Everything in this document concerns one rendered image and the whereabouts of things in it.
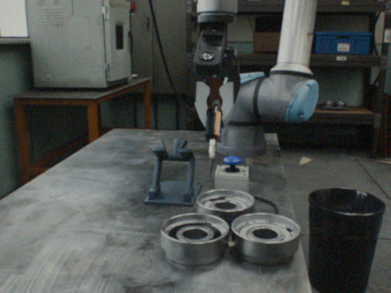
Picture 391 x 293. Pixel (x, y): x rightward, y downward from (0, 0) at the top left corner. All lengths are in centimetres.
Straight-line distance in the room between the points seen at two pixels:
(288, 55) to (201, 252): 67
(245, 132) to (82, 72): 193
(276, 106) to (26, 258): 72
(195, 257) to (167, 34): 399
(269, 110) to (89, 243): 62
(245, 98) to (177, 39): 337
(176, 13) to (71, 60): 180
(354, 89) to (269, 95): 371
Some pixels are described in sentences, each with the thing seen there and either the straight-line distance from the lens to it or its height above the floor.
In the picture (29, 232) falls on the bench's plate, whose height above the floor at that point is 80.
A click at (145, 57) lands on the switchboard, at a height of 95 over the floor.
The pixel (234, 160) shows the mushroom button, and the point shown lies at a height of 87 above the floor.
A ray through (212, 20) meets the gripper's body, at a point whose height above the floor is 116.
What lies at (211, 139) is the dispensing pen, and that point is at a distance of 78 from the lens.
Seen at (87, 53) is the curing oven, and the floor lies 105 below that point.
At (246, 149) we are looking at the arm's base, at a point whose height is 82.
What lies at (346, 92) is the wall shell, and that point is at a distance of 478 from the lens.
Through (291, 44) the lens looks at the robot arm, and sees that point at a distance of 113.
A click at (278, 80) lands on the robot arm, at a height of 102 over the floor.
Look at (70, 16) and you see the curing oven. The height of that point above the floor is 129.
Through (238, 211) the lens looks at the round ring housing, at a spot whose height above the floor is 84.
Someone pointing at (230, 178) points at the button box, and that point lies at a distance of 86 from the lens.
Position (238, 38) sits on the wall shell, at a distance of 465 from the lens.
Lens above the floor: 112
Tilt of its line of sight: 15 degrees down
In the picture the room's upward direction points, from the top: straight up
